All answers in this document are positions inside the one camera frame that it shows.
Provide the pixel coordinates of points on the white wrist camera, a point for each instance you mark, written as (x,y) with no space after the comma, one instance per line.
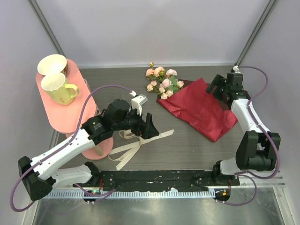
(236,69)
(138,100)

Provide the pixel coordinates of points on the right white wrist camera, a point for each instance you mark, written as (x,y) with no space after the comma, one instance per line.
(236,69)

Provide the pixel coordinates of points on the white bowl mug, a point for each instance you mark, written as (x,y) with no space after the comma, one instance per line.
(51,64)

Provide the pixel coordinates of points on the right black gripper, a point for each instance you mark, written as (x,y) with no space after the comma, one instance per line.
(216,81)

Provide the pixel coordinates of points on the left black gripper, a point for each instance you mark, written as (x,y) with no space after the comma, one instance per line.
(145,129)

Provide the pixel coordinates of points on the dark red wrapping paper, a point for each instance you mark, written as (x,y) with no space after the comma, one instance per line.
(201,110)

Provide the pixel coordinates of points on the white slotted cable duct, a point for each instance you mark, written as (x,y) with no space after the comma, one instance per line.
(173,193)

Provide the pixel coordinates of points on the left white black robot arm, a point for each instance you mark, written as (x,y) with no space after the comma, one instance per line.
(41,174)

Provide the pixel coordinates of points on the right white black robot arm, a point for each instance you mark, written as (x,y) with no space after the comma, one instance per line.
(257,153)

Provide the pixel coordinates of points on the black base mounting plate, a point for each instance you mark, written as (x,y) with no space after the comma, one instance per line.
(160,180)

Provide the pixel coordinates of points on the cream ribbon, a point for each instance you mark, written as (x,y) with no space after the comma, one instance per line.
(131,149)

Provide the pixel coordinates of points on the pink tiered shelf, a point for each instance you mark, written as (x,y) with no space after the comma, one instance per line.
(64,119)

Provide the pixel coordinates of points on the yellow green mug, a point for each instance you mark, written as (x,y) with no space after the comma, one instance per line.
(59,89)

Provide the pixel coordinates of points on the pink flower bouquet red wrap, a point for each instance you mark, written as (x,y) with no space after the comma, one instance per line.
(163,82)

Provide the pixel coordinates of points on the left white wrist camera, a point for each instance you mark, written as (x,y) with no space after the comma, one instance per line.
(138,100)

